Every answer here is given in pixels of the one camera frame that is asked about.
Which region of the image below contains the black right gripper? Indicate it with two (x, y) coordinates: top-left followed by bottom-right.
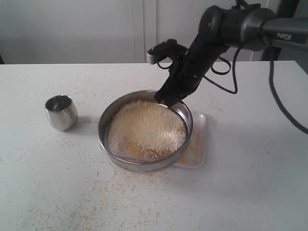
(154, 36), (226, 106)

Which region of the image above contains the round stainless steel sieve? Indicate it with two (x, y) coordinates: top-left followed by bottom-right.
(98, 90), (193, 173)

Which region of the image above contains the stainless steel cup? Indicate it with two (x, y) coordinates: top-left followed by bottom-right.
(45, 95), (78, 131)

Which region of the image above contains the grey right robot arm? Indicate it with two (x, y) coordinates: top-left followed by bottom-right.
(147, 4), (308, 107)

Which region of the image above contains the sifted yellow millet on tray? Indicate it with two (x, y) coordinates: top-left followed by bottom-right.
(176, 127), (200, 167)

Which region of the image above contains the white plastic tray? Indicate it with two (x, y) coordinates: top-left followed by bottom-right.
(98, 105), (207, 173)

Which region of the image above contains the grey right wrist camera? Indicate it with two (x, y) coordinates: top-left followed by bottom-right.
(146, 39), (188, 65)

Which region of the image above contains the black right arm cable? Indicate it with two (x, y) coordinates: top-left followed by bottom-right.
(211, 31), (308, 134)

